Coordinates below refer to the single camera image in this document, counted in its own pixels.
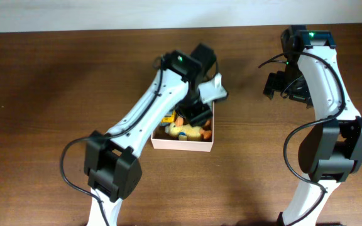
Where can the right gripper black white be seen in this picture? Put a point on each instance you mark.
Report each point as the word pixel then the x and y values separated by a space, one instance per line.
pixel 273 83

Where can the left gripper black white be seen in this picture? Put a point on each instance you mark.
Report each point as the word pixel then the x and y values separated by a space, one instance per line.
pixel 198 120

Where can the yellow plush dog toy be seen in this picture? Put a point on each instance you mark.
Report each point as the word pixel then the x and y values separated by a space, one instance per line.
pixel 186 132

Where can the yellow grey toy truck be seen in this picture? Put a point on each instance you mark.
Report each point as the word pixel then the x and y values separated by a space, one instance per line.
pixel 168 118

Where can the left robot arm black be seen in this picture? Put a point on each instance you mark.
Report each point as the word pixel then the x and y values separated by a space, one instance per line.
pixel 112 159

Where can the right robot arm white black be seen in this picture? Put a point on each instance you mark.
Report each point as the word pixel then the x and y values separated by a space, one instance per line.
pixel 323 153

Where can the open cardboard box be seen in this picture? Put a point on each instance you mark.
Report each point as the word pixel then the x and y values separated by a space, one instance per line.
pixel 161 140

